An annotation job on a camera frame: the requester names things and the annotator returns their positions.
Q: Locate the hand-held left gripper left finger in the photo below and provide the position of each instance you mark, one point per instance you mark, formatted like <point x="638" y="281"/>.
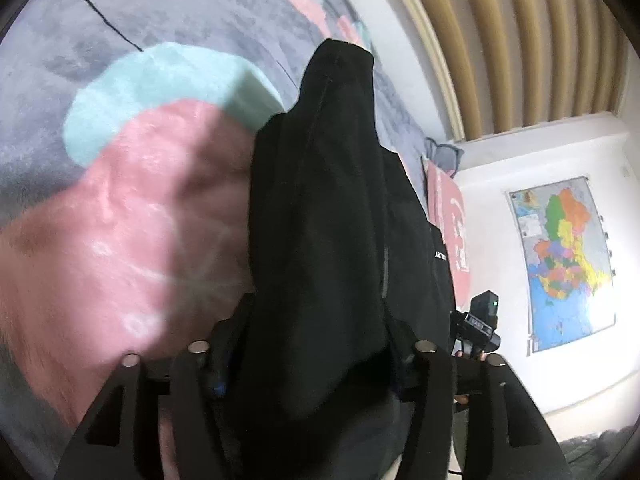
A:
<point x="220" y="360"/>

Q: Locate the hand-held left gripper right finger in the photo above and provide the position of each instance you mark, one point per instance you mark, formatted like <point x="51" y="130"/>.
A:
<point x="427" y="377"/>

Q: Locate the black hooded jacket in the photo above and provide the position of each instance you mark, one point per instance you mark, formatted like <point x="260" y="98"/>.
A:
<point x="320" y="210"/>

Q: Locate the pink cloth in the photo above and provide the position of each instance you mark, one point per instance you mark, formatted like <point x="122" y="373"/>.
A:
<point x="447" y="220"/>

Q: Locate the grey pillow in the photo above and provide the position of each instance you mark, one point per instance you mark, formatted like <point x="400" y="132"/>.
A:
<point x="442" y="152"/>

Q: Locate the dark cloth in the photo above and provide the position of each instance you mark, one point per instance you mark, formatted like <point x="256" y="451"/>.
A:
<point x="600" y="455"/>

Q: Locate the wooden ribbed headboard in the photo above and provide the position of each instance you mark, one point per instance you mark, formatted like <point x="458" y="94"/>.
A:
<point x="525" y="35"/>

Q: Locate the grey printed blanket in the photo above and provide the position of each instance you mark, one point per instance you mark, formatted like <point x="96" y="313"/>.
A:
<point x="150" y="35"/>

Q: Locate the colourful wall map poster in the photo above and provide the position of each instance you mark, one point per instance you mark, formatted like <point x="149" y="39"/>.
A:
<point x="565" y="260"/>

